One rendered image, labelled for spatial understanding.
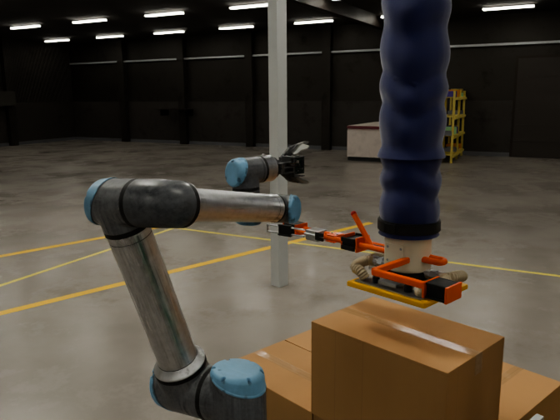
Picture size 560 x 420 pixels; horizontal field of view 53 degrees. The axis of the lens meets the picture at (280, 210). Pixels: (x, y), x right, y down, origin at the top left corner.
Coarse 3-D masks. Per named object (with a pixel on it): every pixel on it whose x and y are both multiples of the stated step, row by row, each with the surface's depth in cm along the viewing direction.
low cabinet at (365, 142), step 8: (352, 128) 1556; (360, 128) 1545; (368, 128) 1534; (376, 128) 1525; (352, 136) 1565; (360, 136) 1554; (368, 136) 1543; (376, 136) 1534; (352, 144) 1569; (360, 144) 1559; (368, 144) 1548; (376, 144) 1538; (352, 152) 1573; (360, 152) 1563; (368, 152) 1552; (376, 152) 1542; (352, 160) 1581; (360, 160) 1571; (368, 160) 1559; (376, 160) 1549
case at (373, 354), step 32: (320, 320) 224; (352, 320) 224; (384, 320) 224; (416, 320) 223; (448, 320) 223; (320, 352) 222; (352, 352) 210; (384, 352) 199; (416, 352) 195; (448, 352) 195; (480, 352) 195; (320, 384) 225; (352, 384) 212; (384, 384) 201; (416, 384) 190; (448, 384) 182; (480, 384) 199; (320, 416) 227; (352, 416) 214; (384, 416) 203; (416, 416) 192; (448, 416) 185; (480, 416) 203
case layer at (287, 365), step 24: (264, 360) 278; (288, 360) 278; (288, 384) 254; (504, 384) 253; (528, 384) 253; (552, 384) 252; (288, 408) 243; (504, 408) 233; (528, 408) 233; (552, 408) 250
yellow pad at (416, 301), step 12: (372, 276) 210; (360, 288) 210; (372, 288) 206; (384, 288) 204; (396, 288) 203; (408, 288) 199; (396, 300) 198; (408, 300) 194; (420, 300) 193; (432, 300) 194
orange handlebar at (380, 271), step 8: (328, 232) 239; (336, 232) 237; (328, 240) 235; (336, 240) 231; (368, 248) 219; (376, 248) 216; (432, 256) 203; (384, 264) 193; (392, 264) 194; (400, 264) 198; (432, 264) 199; (440, 264) 197; (376, 272) 187; (384, 272) 184; (392, 272) 184; (392, 280) 182; (400, 280) 180; (408, 280) 178; (416, 280) 176
